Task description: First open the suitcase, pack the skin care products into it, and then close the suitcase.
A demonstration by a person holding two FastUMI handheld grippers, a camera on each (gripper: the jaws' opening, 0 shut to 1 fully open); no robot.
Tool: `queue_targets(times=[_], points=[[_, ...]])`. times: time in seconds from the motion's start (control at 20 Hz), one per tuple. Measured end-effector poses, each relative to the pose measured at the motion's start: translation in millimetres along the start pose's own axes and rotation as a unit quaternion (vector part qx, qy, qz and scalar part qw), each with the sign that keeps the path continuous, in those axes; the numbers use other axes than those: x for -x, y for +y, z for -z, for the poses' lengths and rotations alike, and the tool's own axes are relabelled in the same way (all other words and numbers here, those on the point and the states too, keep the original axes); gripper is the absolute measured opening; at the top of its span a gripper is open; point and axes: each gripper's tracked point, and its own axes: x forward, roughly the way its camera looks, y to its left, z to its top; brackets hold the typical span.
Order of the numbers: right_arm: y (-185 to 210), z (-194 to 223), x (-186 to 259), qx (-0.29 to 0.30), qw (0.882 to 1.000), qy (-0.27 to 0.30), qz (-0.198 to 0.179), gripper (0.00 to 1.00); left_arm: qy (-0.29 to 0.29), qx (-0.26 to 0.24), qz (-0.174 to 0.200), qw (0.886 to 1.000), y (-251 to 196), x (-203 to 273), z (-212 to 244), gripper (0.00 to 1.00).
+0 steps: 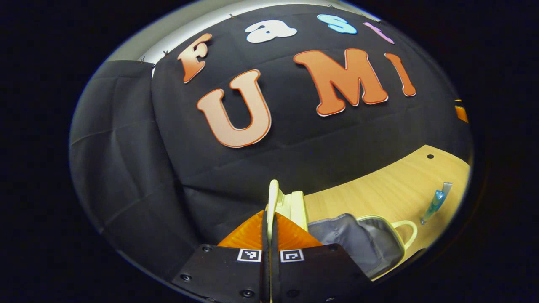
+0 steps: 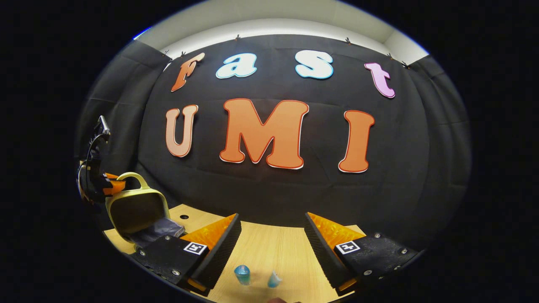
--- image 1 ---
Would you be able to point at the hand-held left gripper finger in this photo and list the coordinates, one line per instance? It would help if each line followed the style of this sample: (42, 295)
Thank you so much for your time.
(265, 273)
(274, 273)

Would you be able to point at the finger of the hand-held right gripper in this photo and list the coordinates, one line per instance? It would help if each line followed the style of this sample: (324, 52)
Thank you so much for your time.
(461, 112)

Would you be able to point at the pale yellow suitcase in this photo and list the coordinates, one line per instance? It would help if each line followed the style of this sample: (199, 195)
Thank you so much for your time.
(358, 240)

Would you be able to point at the blue teal lotion bottle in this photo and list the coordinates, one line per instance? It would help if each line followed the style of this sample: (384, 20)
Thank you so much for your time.
(431, 207)

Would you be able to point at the black backdrop cloth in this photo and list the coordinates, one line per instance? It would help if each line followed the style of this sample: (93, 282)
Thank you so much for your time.
(168, 168)

